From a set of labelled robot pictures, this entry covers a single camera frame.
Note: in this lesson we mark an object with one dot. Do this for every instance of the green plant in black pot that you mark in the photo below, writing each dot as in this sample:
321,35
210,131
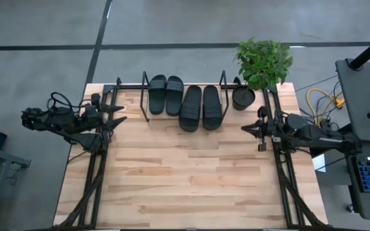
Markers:
263,64

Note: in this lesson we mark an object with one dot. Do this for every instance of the grey metal stand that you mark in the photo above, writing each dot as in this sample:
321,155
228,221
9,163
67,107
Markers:
8,158

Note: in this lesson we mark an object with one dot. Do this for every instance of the black aluminium rig frame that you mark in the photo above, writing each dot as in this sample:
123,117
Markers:
108,88

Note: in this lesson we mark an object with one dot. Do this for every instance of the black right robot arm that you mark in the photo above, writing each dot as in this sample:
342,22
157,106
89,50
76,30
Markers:
320,136

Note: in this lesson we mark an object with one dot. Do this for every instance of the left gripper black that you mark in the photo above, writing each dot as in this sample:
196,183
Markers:
93,115

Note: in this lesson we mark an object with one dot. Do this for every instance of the grey desk with pole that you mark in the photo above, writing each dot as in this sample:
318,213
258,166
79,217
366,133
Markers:
361,96

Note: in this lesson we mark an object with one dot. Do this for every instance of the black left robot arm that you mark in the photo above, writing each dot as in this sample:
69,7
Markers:
53,120

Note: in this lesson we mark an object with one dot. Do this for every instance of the black round pole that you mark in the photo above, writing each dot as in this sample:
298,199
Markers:
365,54

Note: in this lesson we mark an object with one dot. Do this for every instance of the black frame wooden board shelf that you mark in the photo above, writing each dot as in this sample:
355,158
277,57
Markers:
159,117

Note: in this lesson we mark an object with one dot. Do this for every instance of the black rubber slide sandal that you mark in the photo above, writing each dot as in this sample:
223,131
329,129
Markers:
174,96
157,96
212,109
189,109

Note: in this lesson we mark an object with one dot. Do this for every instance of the white paper sheet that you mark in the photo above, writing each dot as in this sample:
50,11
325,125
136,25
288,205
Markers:
319,163

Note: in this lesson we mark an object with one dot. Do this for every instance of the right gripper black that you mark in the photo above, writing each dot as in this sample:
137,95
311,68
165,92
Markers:
268,133

